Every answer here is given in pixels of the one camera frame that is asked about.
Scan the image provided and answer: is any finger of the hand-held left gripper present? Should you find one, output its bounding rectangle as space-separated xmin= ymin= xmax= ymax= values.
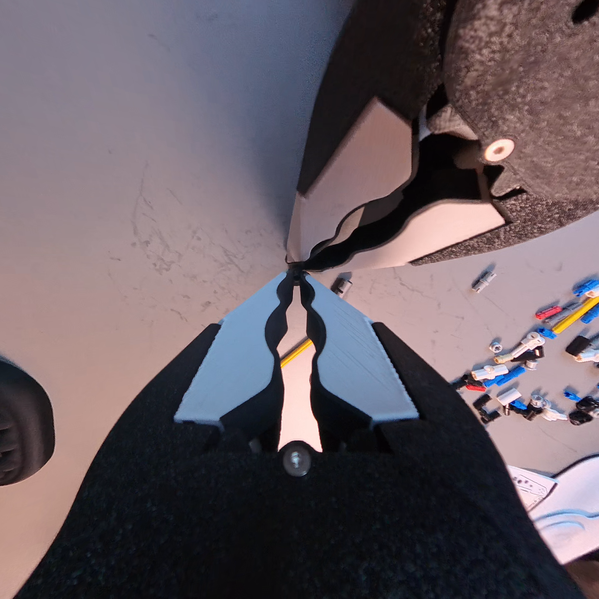
xmin=303 ymin=195 xmax=510 ymax=274
xmin=286 ymin=97 xmax=419 ymax=265

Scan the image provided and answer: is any white book stand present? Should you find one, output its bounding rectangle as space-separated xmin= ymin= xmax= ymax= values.
xmin=524 ymin=454 xmax=599 ymax=564

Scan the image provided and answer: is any yellow axle rod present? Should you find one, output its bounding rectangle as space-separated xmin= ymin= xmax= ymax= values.
xmin=279 ymin=337 xmax=315 ymax=368

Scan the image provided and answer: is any pile of small brick pieces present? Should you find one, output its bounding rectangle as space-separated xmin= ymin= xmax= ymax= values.
xmin=454 ymin=276 xmax=599 ymax=426

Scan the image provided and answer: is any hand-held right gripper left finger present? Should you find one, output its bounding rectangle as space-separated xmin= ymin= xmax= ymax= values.
xmin=174 ymin=272 xmax=293 ymax=424

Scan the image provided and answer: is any sticker sheet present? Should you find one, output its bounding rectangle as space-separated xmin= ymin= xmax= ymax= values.
xmin=510 ymin=465 xmax=559 ymax=512

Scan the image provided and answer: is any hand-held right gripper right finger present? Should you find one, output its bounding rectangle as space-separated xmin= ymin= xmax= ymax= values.
xmin=300 ymin=272 xmax=421 ymax=424

